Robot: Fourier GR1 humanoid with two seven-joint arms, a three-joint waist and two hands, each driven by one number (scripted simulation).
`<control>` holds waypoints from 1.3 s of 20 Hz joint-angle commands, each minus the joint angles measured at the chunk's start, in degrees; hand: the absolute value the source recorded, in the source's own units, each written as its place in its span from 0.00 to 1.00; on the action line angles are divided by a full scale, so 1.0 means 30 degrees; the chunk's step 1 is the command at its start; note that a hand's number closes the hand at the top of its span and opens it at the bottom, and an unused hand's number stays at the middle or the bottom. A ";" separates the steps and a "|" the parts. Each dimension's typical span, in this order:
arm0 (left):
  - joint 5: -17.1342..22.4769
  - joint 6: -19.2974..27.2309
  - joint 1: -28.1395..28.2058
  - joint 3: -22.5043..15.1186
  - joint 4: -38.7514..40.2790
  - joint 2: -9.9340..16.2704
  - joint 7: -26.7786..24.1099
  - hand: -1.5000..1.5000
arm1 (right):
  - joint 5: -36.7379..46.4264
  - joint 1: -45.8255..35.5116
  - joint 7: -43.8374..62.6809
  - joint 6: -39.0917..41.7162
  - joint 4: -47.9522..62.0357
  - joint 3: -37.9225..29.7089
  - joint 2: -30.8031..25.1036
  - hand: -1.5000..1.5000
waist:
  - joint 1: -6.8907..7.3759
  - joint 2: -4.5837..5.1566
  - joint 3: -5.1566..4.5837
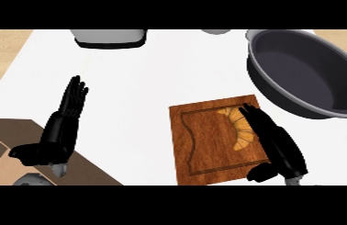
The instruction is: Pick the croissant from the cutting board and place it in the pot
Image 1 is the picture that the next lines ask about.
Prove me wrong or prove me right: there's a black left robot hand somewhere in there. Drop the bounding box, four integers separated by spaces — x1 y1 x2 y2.
9 74 92 167

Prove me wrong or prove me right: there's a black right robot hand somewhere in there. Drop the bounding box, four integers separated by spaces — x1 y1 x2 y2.
238 103 311 184

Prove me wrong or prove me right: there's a golden croissant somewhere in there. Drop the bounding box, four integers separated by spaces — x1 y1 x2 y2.
216 107 256 152

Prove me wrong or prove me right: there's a brown wooden cutting board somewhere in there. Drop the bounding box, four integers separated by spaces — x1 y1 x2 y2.
169 94 272 186

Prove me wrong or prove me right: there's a dark grey pot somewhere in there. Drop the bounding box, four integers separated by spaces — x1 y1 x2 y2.
244 29 347 120

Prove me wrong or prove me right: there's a grey appliance with black base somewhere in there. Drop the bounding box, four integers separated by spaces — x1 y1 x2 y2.
71 29 150 50

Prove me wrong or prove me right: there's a small grey round object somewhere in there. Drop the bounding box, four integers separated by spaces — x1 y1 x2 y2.
200 29 234 36

